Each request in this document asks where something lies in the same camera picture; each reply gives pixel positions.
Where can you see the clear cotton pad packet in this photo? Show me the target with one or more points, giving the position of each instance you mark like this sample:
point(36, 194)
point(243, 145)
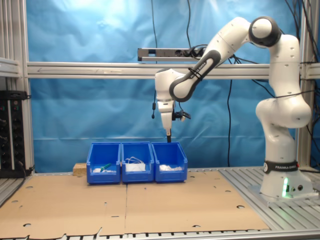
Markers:
point(164, 168)

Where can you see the blue bin with cotton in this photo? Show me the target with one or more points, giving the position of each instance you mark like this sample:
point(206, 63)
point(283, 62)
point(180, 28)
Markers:
point(175, 178)

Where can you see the stack of white face masks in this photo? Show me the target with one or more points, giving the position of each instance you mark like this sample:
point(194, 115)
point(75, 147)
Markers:
point(136, 167)

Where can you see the blue bin with masks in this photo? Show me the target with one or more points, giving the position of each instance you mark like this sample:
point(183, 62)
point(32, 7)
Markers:
point(137, 178)

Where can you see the grey power strip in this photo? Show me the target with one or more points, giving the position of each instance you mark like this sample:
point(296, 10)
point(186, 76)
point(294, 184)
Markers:
point(162, 53)

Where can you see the loose green tube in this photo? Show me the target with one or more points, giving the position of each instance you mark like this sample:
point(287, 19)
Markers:
point(107, 166)

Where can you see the white printed flat packet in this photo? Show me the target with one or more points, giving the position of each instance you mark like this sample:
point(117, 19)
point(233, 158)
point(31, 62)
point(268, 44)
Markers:
point(96, 170)

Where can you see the blue bin with tubes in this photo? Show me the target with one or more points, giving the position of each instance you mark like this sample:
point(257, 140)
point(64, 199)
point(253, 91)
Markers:
point(100, 178)

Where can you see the chipboard wood block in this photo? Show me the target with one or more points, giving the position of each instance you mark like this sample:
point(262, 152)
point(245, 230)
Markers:
point(80, 169)

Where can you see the horizontal aluminium beam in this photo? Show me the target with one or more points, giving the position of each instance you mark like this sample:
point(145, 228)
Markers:
point(75, 70)

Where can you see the brown cardboard sheet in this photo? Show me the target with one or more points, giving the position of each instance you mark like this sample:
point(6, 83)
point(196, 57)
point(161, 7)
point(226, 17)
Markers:
point(62, 205)

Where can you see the black socket rack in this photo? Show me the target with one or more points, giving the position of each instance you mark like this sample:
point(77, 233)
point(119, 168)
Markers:
point(12, 137)

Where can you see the short aluminium shelf beam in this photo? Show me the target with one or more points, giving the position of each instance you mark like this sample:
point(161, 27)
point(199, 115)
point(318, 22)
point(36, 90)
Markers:
point(8, 67)

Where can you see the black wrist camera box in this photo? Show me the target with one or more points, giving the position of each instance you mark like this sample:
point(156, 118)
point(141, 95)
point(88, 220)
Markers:
point(181, 115)

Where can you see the aluminium frame post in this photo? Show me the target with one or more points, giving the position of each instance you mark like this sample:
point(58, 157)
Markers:
point(15, 30)
point(303, 150)

